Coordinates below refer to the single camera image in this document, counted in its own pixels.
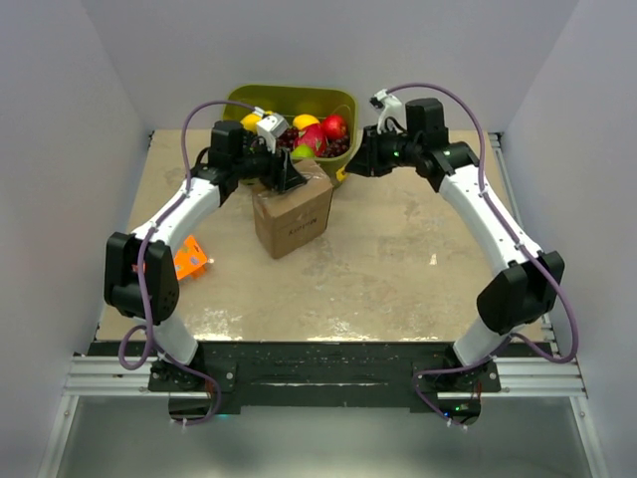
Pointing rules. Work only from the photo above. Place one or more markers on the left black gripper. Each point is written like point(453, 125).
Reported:
point(282, 174)

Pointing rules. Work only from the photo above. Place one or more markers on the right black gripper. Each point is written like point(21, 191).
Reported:
point(367, 161)

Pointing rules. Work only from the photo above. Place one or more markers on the brown cardboard express box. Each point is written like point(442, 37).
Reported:
point(286, 222)

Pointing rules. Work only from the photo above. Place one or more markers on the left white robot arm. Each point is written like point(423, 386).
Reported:
point(140, 276)

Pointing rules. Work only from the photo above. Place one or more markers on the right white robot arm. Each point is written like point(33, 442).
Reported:
point(524, 277)

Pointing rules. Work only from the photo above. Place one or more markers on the orange carton box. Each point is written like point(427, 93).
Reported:
point(190, 261)

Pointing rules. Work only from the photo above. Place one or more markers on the dark red grape bunch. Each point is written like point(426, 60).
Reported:
point(336, 147)

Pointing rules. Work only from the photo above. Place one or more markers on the green lime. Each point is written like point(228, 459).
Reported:
point(302, 151)

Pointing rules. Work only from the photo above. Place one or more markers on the red apple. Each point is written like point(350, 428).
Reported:
point(334, 127)

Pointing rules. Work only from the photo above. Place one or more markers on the pink dragon fruit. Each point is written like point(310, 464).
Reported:
point(313, 137)

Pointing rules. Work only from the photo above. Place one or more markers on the yellow lemon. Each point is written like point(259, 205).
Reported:
point(302, 121)

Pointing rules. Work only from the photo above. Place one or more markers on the yellow mango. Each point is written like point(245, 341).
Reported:
point(249, 122)

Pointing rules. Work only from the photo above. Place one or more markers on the olive green plastic bin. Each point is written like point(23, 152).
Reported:
point(291, 101)

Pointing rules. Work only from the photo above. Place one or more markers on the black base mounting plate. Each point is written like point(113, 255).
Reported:
point(226, 378)

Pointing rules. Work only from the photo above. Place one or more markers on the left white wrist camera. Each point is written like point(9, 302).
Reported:
point(270, 127)

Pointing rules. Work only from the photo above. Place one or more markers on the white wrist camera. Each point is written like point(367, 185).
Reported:
point(270, 127)
point(387, 106)

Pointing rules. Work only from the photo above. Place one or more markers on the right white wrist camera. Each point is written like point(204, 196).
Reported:
point(387, 106)

